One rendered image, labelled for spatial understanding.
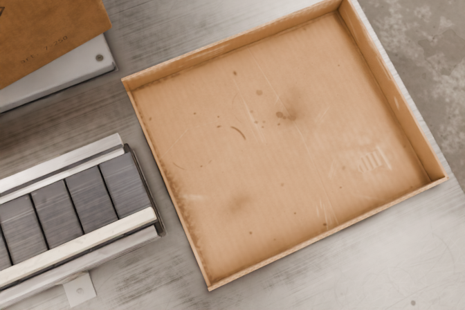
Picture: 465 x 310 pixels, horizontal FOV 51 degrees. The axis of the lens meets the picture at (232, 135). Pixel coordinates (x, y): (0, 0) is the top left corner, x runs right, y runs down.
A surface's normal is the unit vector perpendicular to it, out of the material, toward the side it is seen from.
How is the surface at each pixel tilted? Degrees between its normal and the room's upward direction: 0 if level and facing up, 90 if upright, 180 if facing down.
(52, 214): 0
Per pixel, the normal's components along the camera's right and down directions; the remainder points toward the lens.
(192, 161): 0.05, -0.25
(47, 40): 0.55, 0.81
